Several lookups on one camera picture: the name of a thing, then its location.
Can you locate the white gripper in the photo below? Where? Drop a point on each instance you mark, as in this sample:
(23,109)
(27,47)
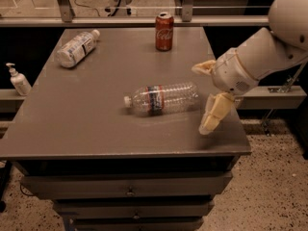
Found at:
(230,70)

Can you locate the clear plastic water bottle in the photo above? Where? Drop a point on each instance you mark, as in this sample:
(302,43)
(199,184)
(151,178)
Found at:
(160,100)

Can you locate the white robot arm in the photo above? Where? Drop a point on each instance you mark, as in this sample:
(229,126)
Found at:
(282,45)

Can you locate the white labelled bottle lying down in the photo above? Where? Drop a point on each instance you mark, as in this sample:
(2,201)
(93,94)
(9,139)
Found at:
(78,48)

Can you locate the white pump dispenser bottle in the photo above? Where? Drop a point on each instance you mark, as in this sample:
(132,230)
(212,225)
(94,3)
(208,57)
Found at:
(19,81)

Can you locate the red cola can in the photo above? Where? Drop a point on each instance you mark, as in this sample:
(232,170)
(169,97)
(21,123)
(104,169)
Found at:
(164,31)

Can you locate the top grey drawer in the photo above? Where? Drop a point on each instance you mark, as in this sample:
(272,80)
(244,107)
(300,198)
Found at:
(99,186)

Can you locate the grey drawer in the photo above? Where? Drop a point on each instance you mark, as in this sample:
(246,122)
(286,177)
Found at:
(99,186)
(144,209)
(143,224)

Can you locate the grey drawer cabinet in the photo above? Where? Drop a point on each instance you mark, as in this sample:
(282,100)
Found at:
(74,121)

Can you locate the middle grey drawer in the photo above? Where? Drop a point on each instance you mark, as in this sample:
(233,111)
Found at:
(144,209)

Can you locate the bottom grey drawer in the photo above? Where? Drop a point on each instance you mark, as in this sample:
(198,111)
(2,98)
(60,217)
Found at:
(143,224)

